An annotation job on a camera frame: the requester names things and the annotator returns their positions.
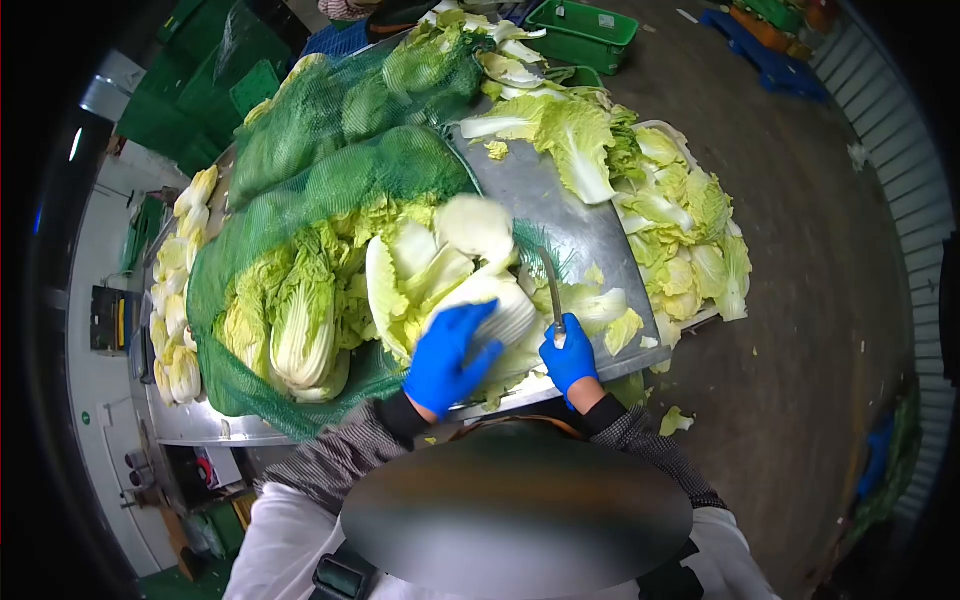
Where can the person's right fingers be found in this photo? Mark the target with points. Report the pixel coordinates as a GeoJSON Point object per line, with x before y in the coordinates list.
{"type": "Point", "coordinates": [577, 341]}

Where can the stack of green crates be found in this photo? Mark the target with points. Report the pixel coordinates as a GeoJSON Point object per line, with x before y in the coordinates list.
{"type": "Point", "coordinates": [195, 82]}

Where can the black and yellow machine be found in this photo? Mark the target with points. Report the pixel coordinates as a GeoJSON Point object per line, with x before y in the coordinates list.
{"type": "Point", "coordinates": [112, 320]}

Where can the black wrist band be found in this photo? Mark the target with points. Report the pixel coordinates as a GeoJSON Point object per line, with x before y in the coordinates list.
{"type": "Point", "coordinates": [604, 414]}
{"type": "Point", "coordinates": [401, 418]}

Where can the cabbage leaf scrap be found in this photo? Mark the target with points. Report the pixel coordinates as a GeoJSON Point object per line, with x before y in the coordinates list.
{"type": "Point", "coordinates": [592, 304]}
{"type": "Point", "coordinates": [673, 421]}
{"type": "Point", "coordinates": [622, 331]}

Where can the row of trimmed cabbages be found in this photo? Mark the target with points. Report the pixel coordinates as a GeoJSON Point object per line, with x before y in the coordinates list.
{"type": "Point", "coordinates": [176, 300]}

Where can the green plastic crate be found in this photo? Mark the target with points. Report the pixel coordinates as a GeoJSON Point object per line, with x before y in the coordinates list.
{"type": "Point", "coordinates": [581, 34]}

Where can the person's left thumb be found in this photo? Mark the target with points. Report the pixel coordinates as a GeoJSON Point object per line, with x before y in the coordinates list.
{"type": "Point", "coordinates": [484, 360]}

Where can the blue pallet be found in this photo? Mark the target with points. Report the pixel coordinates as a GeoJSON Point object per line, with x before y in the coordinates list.
{"type": "Point", "coordinates": [765, 56]}

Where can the pile of cabbage leaves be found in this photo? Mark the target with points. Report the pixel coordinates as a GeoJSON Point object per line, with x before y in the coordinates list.
{"type": "Point", "coordinates": [660, 217]}

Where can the full green net bag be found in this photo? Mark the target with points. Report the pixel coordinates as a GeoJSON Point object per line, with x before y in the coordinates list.
{"type": "Point", "coordinates": [360, 97]}

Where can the person's left fingers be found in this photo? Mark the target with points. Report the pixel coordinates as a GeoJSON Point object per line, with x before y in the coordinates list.
{"type": "Point", "coordinates": [461, 319]}

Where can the person's left hand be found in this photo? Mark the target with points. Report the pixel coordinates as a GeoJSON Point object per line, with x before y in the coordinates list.
{"type": "Point", "coordinates": [439, 364]}

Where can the small napa cabbage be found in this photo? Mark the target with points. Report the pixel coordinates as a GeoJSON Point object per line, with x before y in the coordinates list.
{"type": "Point", "coordinates": [244, 326]}

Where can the blue plastic crate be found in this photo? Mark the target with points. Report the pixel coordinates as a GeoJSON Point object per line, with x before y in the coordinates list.
{"type": "Point", "coordinates": [337, 39]}

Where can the pale trimmed napa cabbage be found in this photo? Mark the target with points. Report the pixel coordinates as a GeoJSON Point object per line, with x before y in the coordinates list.
{"type": "Point", "coordinates": [457, 270]}

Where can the large napa cabbage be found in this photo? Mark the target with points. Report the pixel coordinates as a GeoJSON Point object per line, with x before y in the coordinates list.
{"type": "Point", "coordinates": [304, 319]}

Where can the heap of whitish cabbage scraps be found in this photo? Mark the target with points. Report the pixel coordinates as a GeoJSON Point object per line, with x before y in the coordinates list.
{"type": "Point", "coordinates": [495, 45]}

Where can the opened green net bag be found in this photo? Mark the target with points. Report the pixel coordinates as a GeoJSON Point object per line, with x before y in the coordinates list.
{"type": "Point", "coordinates": [315, 187]}

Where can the person's body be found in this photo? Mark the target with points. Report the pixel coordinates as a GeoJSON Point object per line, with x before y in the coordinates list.
{"type": "Point", "coordinates": [285, 540]}

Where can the person's right hand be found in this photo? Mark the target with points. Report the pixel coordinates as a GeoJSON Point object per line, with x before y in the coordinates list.
{"type": "Point", "coordinates": [574, 364]}

